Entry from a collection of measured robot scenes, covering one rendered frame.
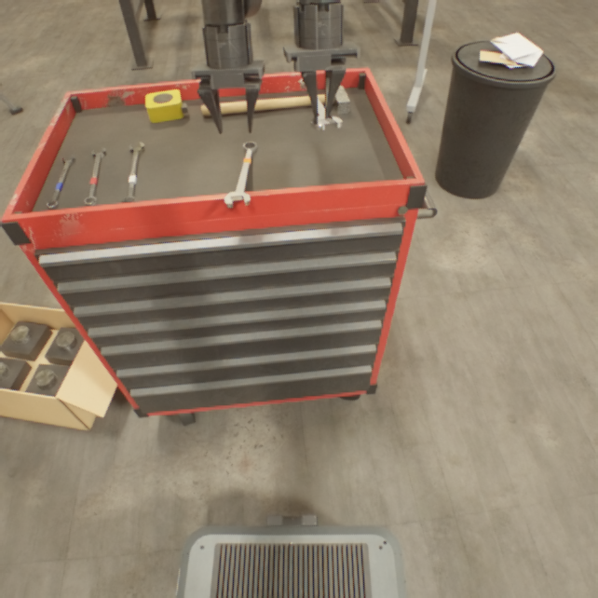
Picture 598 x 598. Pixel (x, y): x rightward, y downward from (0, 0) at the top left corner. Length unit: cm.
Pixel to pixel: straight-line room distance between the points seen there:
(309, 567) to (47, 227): 90
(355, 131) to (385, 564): 97
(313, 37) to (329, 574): 105
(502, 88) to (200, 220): 155
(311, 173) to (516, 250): 148
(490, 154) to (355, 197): 151
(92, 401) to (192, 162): 87
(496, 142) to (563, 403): 115
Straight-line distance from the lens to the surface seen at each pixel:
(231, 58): 69
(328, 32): 67
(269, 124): 103
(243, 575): 116
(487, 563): 150
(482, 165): 228
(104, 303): 96
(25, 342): 178
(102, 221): 82
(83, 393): 151
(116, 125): 112
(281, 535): 116
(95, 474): 161
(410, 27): 405
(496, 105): 211
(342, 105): 106
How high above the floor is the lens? 140
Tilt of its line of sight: 51 degrees down
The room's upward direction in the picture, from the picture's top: 2 degrees counter-clockwise
